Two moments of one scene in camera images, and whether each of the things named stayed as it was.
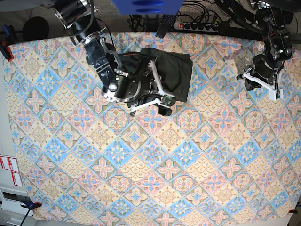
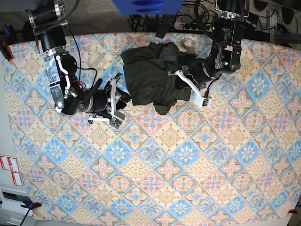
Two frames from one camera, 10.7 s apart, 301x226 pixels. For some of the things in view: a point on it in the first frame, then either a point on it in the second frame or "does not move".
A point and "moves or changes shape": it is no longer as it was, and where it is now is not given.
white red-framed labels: x=9 y=163 does not move
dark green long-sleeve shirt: x=173 y=70 moves or changes shape
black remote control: x=167 y=21 does not move
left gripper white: x=164 y=97 to x=113 y=86
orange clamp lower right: x=293 y=211 does not move
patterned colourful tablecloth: x=226 y=152 does not move
